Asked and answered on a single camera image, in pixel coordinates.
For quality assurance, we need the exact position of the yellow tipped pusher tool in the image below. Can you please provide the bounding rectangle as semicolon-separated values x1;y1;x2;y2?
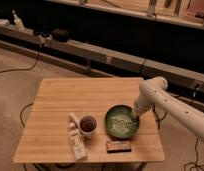
131;111;139;119

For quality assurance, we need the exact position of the green ceramic bowl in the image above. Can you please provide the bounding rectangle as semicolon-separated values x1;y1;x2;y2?
104;105;140;139

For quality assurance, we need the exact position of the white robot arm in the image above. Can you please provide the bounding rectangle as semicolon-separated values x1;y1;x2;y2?
133;76;204;142

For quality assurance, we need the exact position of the white ceramic mug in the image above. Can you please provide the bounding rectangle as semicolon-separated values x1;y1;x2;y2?
79;116;97;139

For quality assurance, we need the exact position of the small dark wooden box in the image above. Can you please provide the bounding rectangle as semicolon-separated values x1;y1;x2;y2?
106;141;132;153

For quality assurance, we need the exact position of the wooden table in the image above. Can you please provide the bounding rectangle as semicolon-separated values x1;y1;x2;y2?
13;78;165;163

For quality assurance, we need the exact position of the white tube with label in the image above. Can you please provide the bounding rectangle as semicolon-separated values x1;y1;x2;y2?
69;113;87;161

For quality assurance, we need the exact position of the black device on ledge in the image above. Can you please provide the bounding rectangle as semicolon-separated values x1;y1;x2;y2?
51;29;70;42

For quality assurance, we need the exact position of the white spray bottle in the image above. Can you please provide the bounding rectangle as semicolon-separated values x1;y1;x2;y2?
12;11;25;31

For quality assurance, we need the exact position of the black cable right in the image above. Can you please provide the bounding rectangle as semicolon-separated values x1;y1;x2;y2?
183;138;204;171

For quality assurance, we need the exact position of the long grey ledge rail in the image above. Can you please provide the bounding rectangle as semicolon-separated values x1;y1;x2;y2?
0;25;204;93

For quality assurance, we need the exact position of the black floor cable left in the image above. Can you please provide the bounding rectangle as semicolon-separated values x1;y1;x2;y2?
0;46;43;76

